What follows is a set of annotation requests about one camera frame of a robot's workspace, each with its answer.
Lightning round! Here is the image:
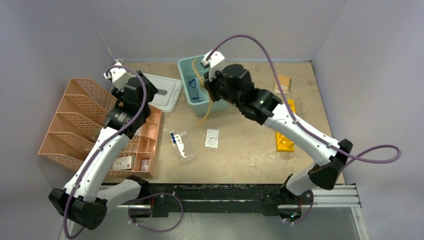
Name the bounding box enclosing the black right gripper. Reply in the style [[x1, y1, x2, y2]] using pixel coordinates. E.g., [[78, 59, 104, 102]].
[[203, 67, 243, 110]]

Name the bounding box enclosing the yellow rubber tubing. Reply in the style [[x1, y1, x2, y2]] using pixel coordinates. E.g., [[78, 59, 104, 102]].
[[191, 56, 215, 131]]

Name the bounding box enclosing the white plastic bin lid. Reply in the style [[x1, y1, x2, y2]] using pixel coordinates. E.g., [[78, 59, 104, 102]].
[[144, 73, 183, 113]]

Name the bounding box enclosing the blue rubber band loop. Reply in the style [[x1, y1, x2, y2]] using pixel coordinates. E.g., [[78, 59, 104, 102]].
[[187, 78, 203, 103]]

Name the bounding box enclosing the mint green plastic bin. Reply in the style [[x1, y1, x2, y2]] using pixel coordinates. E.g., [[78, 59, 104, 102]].
[[177, 55, 210, 117]]

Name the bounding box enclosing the small white plastic packet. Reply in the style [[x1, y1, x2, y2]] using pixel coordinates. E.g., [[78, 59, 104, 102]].
[[205, 128, 220, 149]]

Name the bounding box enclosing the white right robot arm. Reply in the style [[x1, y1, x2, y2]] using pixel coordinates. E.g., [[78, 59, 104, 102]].
[[203, 64, 353, 204]]

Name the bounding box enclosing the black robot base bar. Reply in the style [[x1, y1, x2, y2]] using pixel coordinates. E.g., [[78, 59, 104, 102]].
[[127, 175, 314, 222]]

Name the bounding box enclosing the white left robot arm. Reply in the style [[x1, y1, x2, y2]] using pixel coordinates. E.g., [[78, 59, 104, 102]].
[[48, 66, 158, 239]]

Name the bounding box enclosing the clear acrylic test tube rack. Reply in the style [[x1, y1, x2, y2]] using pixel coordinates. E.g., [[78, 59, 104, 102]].
[[170, 131, 197, 163]]

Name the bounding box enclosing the small card box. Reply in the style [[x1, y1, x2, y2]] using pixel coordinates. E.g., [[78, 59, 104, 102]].
[[140, 159, 150, 173]]

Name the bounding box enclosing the yellow test tube rack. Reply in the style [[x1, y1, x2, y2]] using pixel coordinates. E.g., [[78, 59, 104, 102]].
[[274, 99, 297, 153]]

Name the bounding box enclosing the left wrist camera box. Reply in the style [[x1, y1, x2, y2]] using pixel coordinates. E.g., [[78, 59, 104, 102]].
[[103, 62, 134, 92]]

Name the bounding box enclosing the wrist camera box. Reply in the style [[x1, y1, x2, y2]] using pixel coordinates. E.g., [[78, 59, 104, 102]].
[[200, 51, 226, 73], [103, 62, 134, 92]]

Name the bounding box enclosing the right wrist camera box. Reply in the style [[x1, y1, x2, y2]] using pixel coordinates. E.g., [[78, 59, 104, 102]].
[[200, 51, 226, 73]]

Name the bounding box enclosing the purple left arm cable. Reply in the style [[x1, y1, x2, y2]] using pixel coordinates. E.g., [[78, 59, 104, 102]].
[[62, 65, 148, 240]]

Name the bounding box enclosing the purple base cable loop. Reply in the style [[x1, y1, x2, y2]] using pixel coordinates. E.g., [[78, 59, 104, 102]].
[[127, 192, 184, 234]]

